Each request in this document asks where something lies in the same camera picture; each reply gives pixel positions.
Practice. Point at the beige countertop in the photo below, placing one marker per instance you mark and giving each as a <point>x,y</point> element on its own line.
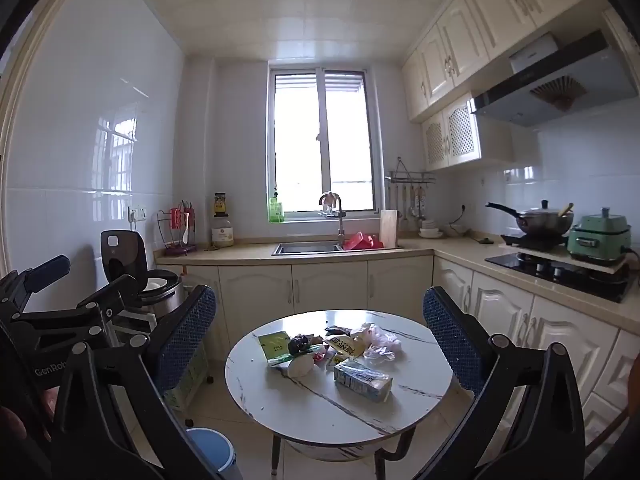
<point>450,252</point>

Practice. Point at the white wall socket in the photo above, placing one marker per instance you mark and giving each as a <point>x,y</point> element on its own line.
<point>137,213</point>

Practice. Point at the black portable burner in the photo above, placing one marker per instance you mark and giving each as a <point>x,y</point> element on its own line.
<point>532,242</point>

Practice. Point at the round white marble table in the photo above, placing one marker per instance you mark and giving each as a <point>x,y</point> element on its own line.
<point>320,410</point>

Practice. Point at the stack of white bowls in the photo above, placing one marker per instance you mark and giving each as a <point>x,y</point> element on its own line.
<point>430,230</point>

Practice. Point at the black glass gas hob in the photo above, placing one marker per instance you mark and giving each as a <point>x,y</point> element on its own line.
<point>560,272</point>

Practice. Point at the black rice cooker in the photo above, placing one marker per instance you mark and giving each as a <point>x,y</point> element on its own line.
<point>122,255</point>

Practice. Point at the blue plastic bin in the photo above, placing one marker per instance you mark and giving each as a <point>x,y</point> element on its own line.
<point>217,455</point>

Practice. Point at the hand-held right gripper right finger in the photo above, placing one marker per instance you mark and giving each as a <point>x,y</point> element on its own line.
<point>450,340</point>

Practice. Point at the sliding window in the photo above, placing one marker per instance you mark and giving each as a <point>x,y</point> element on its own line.
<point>300,150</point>

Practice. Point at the translucent plastic bag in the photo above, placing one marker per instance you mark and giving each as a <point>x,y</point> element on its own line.
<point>385,346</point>

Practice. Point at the yellow snack packet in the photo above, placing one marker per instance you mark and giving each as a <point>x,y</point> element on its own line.
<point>345,347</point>

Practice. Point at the steel faucet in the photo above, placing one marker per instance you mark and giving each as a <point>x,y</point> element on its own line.
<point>341,225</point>

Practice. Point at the green electric cooker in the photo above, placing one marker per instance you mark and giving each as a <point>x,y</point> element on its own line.
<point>597,237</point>

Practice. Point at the row of hanging utensils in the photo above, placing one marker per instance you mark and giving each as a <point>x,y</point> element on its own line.
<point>412,205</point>

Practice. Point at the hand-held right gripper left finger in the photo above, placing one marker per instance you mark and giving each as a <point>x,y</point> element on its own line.
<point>185,342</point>

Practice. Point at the red wrapper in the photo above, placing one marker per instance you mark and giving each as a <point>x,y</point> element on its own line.
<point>317,357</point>

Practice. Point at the cream upper wall cabinet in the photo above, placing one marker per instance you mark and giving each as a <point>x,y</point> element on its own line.
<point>465,40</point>

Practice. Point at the person's left hand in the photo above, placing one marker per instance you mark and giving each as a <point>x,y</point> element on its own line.
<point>10,430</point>

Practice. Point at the white blue drink carton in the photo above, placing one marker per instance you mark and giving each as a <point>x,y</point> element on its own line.
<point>362,380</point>

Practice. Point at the green snack packet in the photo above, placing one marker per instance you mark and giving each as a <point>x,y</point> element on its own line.
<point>272,347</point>

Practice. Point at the black wrapper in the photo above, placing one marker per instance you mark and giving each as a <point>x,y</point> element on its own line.
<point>300,346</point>

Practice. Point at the cream lattice door cabinet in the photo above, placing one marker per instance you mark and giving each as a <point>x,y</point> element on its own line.
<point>460,132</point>

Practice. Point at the steel kitchen sink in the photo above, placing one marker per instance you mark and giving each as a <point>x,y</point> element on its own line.
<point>305,248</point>

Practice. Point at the green bottle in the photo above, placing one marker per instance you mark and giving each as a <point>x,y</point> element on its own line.
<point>276,212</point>

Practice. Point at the grey range hood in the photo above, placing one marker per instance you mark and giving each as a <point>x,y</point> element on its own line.
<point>590,85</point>

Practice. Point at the black wok with lid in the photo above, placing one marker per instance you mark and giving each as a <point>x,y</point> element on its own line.
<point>542,220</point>

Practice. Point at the small white yellow packet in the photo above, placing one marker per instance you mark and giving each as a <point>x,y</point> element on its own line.
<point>336,361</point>

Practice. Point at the small black object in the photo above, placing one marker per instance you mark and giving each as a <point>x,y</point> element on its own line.
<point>484,240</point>

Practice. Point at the dark wrapper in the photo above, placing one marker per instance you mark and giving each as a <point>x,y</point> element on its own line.
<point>337,331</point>

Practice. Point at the clear oil jar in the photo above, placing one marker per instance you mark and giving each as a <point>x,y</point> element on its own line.
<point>222,234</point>

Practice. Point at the dark bottle with yellow label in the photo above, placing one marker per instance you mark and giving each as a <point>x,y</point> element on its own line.
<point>220,205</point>

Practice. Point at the wooden cutting board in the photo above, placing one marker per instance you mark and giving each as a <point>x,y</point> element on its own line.
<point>388,230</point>

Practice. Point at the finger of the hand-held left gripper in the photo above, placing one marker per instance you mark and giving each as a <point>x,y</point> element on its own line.
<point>47,270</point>
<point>115,292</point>

